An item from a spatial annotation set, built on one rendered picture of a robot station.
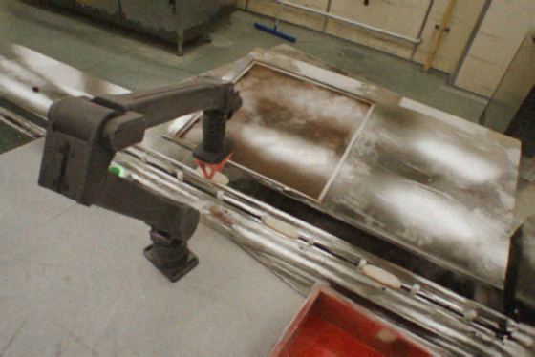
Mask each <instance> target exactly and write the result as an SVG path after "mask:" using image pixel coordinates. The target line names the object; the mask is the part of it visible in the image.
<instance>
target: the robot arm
mask: <svg viewBox="0 0 535 357"><path fill-rule="evenodd" d="M242 105H243V101H242V99H241V97H240V96H239V90H235V89H234V84H233V82H230V81H227V80H223V79H221V78H218V77H214V76H211V75H208V74H204V75H198V76H197V77H195V78H193V79H192V80H189V81H185V82H183V83H180V84H174V85H169V86H163V87H158V88H153V89H147V90H141V91H136V92H131V93H124V94H101V95H96V96H94V97H93V98H91V97H89V96H87V95H84V94H83V95H78V96H75V97H73V96H66V97H64V98H62V99H58V100H57V101H55V102H53V103H52V104H51V105H50V107H49V108H48V112H47V121H48V122H49V123H48V128H47V133H46V138H45V142H44V148H43V153H42V162H41V167H40V173H39V177H38V182H37V184H38V186H40V187H42V188H45V189H50V190H53V191H55V192H56V193H58V194H61V195H63V196H64V197H66V198H69V199H71V200H74V201H76V202H77V203H79V204H80V205H83V206H87V207H90V206H91V205H95V206H99V207H101V208H104V209H107V210H110V211H113V212H116V213H119V214H121V215H123V216H127V217H130V218H133V219H136V220H139V221H143V222H144V224H145V225H148V226H150V227H151V230H150V231H149V235H150V241H152V242H151V243H150V244H148V245H147V246H145V248H144V249H143V253H144V256H145V257H146V258H147V259H148V260H149V261H150V263H151V264H153V265H154V266H155V267H156V268H157V269H158V270H159V271H160V272H161V273H162V274H163V275H164V276H165V277H166V278H167V279H168V280H169V281H170V282H172V283H175V282H177V281H178V279H179V278H182V277H183V276H184V275H186V274H187V273H188V272H190V271H191V270H192V269H193V268H195V267H196V265H197V264H198V263H199V258H198V257H197V256H196V255H195V254H193V253H192V252H191V251H190V250H189V249H188V246H187V241H188V240H189V239H190V238H191V237H192V235H193V234H194V232H195V230H196V228H197V226H198V224H199V221H200V211H199V210H197V209H195V208H194V207H192V206H189V205H187V204H186V205H184V204H182V203H179V202H177V201H174V200H173V199H169V198H167V197H164V196H162V195H155V194H153V193H152V192H150V191H148V190H146V189H145V188H143V187H141V186H140V185H137V184H135V183H134V182H133V181H131V180H129V179H127V178H124V177H122V176H121V175H119V174H117V173H116V172H114V171H112V170H110V169H109V167H110V165H111V163H112V161H113V159H114V157H115V155H116V153H117V151H122V150H124V149H127V148H129V147H132V146H135V145H137V144H139V143H142V142H143V138H144V134H145V130H146V129H149V128H152V127H155V126H158V125H160V124H162V123H165V122H168V121H171V120H174V119H177V118H180V117H183V116H187V115H190V114H193V113H196V112H199V111H203V142H201V143H200V144H199V145H198V146H196V147H195V148H194V149H193V150H192V156H193V157H194V160H195V161H196V162H197V164H198V165H199V166H200V167H201V169H202V170H203V173H204V175H205V177H206V178H207V179H209V180H211V179H212V178H213V176H214V174H215V172H216V171H217V172H220V171H221V169H222V168H223V166H224V165H225V163H226V162H227V160H228V159H229V157H230V156H231V154H232V151H233V149H232V148H230V146H232V145H234V139H231V138H229V137H227V136H225V125H226V122H227V121H229V120H230V119H231V118H232V117H233V116H234V115H235V114H236V113H237V112H238V111H239V110H240V109H241V107H242ZM74 152H75V153H74ZM219 163H220V164H219ZM205 164H206V165H207V166H208V167H209V168H210V169H211V173H210V175H209V174H208V173H207V170H206V168H205Z"/></svg>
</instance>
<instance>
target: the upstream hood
mask: <svg viewBox="0 0 535 357"><path fill-rule="evenodd" d="M78 95H87V96H89V97H91V98H93V97H92V96H90V95H89V94H86V93H83V92H81V91H79V90H76V89H75V88H73V87H71V86H67V85H65V84H63V83H61V82H59V81H57V80H55V79H52V78H49V77H47V76H46V75H44V74H42V73H38V72H36V71H34V70H32V69H30V68H29V67H28V68H26V67H24V66H23V65H21V64H19V63H17V62H13V61H12V60H9V59H7V57H5V56H1V55H0V106H1V107H3V108H4V109H8V110H9V111H11V112H13V113H15V114H16V115H17V116H20V117H23V118H25V119H26V120H28V121H29V122H31V123H32V124H34V125H36V126H39V127H41V128H43V129H44V130H45V131H47V128H48V123H49V122H48V121H47V112H48V108H49V107H50V105H51V104H52V103H53V102H55V101H57V100H58V99H62V98H64V97H66V96H73V97H75V96H78Z"/></svg>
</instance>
